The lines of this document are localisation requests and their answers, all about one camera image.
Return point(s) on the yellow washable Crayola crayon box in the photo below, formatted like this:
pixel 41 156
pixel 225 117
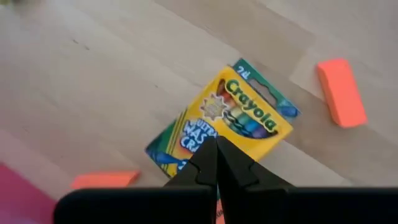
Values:
pixel 267 140

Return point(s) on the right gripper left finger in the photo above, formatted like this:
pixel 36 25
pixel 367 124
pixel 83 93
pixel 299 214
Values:
pixel 140 205

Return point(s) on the orange eraser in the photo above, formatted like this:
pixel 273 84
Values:
pixel 105 180
pixel 342 93

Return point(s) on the red plastic tray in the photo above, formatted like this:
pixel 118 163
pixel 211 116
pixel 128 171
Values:
pixel 18 199

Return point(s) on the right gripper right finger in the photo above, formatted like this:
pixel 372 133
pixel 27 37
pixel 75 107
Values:
pixel 295 205

